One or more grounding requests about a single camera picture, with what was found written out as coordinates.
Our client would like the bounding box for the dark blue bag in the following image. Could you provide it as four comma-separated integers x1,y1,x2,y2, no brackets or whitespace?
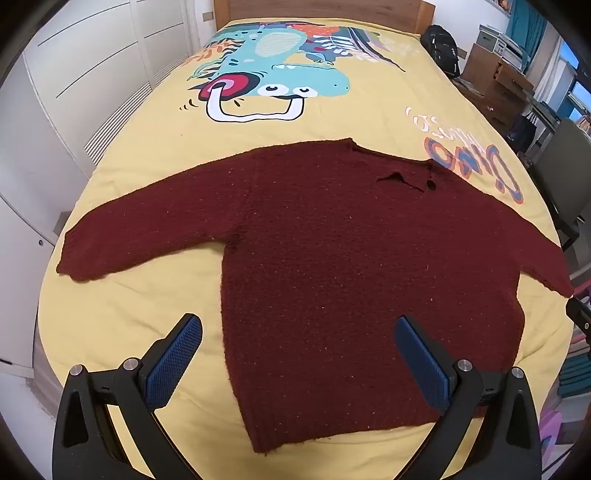
505,113,537,153

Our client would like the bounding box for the window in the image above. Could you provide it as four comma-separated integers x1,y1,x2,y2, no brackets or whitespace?
556,41,591,127

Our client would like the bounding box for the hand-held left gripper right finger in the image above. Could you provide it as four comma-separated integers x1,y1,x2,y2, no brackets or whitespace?
392,315,542,480

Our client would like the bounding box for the dark red knitted sweater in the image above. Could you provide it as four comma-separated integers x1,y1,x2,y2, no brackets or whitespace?
56,137,574,454

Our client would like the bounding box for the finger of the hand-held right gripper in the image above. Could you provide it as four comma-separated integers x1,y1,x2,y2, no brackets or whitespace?
566,296,591,352

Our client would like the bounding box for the grey printer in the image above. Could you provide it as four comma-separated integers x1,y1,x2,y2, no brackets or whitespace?
475,25,527,70

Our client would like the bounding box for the yellow dinosaur printed blanket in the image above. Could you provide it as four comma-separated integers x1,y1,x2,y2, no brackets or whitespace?
37,18,583,480

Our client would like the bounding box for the purple plastic object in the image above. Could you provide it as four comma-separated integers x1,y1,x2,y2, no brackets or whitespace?
539,410,564,459

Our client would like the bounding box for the grey chair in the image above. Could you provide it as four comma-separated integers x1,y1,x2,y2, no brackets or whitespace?
531,117,591,251

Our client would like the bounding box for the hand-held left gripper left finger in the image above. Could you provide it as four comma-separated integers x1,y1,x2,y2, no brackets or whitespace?
52,313,204,480

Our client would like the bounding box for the brown wooden cabinet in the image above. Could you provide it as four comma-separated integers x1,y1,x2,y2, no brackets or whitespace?
462,44,535,132

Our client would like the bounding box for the wooden bed headboard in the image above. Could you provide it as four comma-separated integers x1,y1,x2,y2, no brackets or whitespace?
226,0,437,37

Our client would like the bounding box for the black backpack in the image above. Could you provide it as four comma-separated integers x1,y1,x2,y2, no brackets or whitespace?
420,24,461,77

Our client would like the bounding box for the teal curtain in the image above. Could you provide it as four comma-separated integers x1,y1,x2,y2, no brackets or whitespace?
505,0,549,75

